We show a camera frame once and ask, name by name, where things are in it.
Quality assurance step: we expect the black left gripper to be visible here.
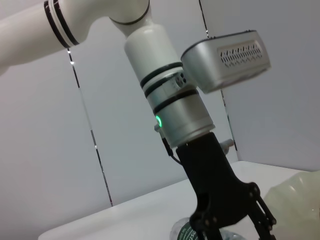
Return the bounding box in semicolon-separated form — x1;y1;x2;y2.
174;131;278;240

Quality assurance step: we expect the clear green-labelled water bottle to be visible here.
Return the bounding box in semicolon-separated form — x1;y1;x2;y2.
169;216;262;240

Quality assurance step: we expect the green glass fruit plate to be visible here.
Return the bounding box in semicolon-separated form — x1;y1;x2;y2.
263;169;320;240

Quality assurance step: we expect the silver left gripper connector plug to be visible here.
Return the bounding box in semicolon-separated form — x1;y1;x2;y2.
219;138;237;154

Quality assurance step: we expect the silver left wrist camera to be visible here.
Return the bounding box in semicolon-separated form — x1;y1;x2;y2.
180;29;272;95

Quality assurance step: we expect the thin black left gripper cable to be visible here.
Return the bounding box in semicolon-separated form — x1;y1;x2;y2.
161;136;186;167

